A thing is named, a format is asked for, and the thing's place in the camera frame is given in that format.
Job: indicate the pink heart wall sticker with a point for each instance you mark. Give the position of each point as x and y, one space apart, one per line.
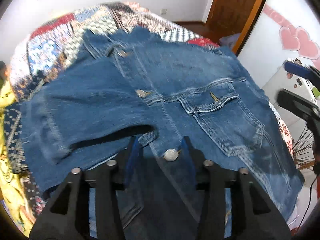
292 38

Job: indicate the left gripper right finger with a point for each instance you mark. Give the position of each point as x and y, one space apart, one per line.
254 215

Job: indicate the yellow duck blanket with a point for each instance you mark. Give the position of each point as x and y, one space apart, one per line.
14 199

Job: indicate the white wall socket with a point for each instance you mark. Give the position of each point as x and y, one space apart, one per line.
163 11

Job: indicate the patchwork patterned bedspread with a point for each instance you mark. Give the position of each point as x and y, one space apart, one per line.
52 48

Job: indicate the blue denim jacket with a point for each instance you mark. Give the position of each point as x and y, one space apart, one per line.
136 84

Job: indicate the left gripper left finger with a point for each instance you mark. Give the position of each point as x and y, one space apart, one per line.
65 216

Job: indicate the wooden door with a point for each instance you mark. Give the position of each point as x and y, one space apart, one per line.
229 17

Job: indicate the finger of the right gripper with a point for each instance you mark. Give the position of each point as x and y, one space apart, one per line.
310 73
297 105

